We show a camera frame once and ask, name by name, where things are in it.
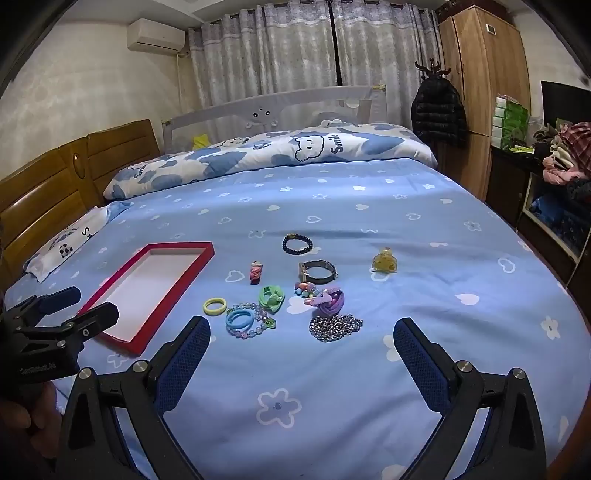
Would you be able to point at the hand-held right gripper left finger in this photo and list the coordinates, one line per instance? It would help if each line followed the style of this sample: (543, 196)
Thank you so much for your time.
(184, 364)

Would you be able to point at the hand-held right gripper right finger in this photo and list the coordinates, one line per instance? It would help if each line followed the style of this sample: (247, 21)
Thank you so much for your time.
(420, 369)

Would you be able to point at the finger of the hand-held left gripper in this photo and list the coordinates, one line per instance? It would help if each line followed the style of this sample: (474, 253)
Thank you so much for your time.
(55, 300)
(94, 318)

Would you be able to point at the red jewelry tray box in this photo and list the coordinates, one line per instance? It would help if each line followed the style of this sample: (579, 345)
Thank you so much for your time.
(152, 286)

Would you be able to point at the green fabric bow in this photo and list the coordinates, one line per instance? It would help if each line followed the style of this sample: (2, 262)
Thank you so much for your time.
(270, 297)

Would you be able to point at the yellow hair claw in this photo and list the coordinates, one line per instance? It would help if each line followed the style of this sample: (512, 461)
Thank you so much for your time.
(384, 263)

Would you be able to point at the silver metal bangle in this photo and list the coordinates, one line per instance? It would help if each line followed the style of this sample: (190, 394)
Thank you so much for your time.
(304, 270)

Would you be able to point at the person's left hand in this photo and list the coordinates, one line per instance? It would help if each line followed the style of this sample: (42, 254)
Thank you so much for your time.
(32, 422)

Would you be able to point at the white printed pillow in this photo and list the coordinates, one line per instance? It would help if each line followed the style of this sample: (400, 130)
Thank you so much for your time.
(60, 244)

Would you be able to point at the wooden headboard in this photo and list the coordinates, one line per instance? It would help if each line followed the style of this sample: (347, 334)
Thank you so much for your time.
(46, 194)

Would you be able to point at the pink hair clip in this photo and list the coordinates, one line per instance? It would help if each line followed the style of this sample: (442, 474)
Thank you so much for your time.
(255, 273)

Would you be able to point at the blue printed bed sheet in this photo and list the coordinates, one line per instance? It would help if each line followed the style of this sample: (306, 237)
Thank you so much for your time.
(369, 221)

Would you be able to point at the blue patterned cloth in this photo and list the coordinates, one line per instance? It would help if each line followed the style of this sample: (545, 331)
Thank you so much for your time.
(558, 219)

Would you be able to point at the dark wooden cabinet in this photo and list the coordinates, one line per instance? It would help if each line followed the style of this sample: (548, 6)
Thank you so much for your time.
(508, 184)

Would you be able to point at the yellow toy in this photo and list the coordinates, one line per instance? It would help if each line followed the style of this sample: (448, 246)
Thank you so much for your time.
(201, 141)

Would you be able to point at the blue cloud-print pillow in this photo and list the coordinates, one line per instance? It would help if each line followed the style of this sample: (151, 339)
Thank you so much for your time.
(231, 161)

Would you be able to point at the black puffer jacket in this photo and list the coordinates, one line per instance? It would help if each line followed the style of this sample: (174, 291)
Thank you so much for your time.
(438, 110)

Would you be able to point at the pile of clothes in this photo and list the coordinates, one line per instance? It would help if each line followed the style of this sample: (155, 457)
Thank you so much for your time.
(568, 152)

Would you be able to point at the stack of green tissue packs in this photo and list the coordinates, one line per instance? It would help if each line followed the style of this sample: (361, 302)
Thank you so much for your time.
(510, 120)

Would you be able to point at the white air conditioner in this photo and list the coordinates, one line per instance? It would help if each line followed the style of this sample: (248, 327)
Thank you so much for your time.
(154, 34)

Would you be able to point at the dark coat rack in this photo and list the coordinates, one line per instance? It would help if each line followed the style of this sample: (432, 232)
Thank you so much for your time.
(431, 69)

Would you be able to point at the black television screen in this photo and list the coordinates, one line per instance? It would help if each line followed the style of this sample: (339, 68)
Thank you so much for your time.
(563, 99)

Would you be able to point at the wooden wardrobe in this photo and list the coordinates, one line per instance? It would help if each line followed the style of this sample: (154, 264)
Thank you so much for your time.
(485, 69)

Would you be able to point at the grey patterned curtain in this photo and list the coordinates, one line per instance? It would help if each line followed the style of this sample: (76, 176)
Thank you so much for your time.
(258, 55)
(383, 55)

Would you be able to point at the grey mesh bed rail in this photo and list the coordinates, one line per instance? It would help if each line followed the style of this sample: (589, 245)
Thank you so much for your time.
(277, 104)

